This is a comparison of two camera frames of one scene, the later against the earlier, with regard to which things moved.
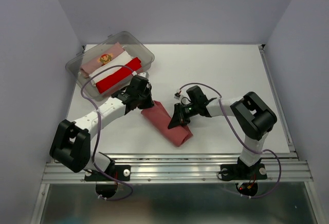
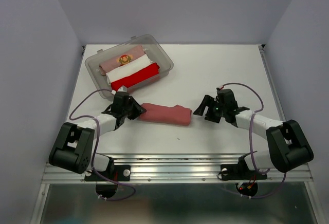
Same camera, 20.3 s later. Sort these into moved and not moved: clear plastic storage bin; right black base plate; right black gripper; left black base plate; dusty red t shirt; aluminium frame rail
Moved: clear plastic storage bin; dusty red t shirt; right black gripper
Not moved: right black base plate; aluminium frame rail; left black base plate
